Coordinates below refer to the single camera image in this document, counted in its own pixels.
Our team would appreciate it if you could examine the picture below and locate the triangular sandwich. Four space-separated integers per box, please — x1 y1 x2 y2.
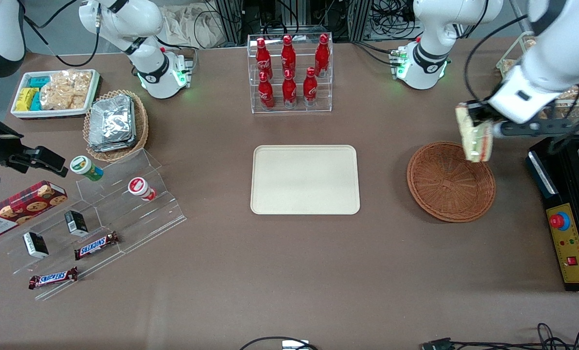
455 103 494 163

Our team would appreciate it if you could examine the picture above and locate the white rectangular snack tray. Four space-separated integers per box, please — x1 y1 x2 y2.
10 69 101 120

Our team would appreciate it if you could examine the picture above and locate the round brown wicker basket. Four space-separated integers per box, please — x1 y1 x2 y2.
406 141 496 224

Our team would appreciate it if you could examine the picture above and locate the oval wicker basket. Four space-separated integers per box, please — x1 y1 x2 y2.
83 89 150 163

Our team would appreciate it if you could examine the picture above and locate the beige plastic serving tray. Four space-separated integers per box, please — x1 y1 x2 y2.
250 144 361 216

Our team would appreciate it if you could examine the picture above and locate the green lidded snack cup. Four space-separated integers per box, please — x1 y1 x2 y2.
70 155 105 182

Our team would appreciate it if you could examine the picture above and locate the red tartan cookie box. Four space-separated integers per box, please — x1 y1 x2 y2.
0 180 69 240

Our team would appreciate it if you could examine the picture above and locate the clear bin with snacks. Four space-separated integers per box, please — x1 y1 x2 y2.
495 30 579 128

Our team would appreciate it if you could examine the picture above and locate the yellow snack pack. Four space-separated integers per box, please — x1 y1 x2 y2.
15 87 39 112

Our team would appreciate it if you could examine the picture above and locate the clear bag of crackers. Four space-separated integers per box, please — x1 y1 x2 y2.
39 70 93 111

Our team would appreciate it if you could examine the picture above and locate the small black box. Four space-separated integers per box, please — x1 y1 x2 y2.
64 210 89 238
22 231 50 259

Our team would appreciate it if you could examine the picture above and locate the silver foil pack stack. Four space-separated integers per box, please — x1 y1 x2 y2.
88 94 137 153

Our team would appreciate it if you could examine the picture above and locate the red lidded snack cup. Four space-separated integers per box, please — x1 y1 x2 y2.
127 177 157 202

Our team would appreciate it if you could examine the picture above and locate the brown snickers bar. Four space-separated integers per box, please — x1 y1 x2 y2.
73 231 121 261
28 266 79 291

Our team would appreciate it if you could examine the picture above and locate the clear acrylic stepped display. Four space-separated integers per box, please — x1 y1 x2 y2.
0 148 188 301

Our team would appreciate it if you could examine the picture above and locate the red emergency stop button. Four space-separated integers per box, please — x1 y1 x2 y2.
549 212 571 232

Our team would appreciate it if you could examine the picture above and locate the black control box yellow panel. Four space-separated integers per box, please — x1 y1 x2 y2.
526 136 579 293

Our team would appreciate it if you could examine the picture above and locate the red cola bottle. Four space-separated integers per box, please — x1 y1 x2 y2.
314 34 331 78
258 71 275 110
255 37 273 81
302 67 318 107
282 70 298 109
281 35 297 78

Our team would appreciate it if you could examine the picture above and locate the clear acrylic bottle rack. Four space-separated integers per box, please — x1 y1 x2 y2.
247 33 333 115

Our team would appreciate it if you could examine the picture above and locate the beige crumpled cloth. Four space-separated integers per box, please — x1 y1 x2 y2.
162 4 223 50

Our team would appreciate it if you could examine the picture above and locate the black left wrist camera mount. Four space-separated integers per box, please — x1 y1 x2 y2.
492 116 579 140

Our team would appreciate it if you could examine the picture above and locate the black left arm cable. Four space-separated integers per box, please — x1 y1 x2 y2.
463 14 531 104

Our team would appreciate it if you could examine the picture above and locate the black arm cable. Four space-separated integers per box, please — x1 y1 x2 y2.
463 14 531 104
23 0 101 68

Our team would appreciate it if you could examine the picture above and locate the black cable bundle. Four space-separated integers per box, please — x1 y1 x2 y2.
367 0 419 40

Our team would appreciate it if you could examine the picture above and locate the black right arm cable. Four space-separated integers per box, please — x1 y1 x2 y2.
23 0 101 68

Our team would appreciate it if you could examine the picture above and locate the black connector plug cable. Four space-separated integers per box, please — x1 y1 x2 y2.
421 323 579 350

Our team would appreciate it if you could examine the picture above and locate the black looped table cable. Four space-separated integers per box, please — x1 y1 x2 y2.
239 335 320 350

